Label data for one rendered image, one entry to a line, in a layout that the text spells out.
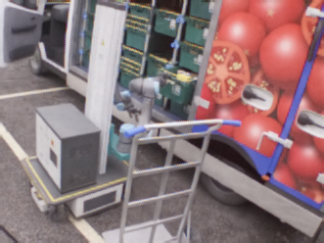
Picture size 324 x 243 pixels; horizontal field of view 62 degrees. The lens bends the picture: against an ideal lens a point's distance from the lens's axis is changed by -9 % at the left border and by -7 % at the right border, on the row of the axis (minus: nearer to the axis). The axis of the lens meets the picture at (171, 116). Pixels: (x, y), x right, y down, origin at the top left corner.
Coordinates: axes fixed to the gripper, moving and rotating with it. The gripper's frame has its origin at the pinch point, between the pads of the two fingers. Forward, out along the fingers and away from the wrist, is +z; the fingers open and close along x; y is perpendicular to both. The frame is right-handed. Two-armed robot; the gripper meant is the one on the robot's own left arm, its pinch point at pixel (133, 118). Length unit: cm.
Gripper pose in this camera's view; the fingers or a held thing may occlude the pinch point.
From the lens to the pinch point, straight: 313.3
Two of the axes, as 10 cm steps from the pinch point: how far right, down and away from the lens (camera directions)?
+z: 2.1, 8.4, 5.0
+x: -5.9, -3.0, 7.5
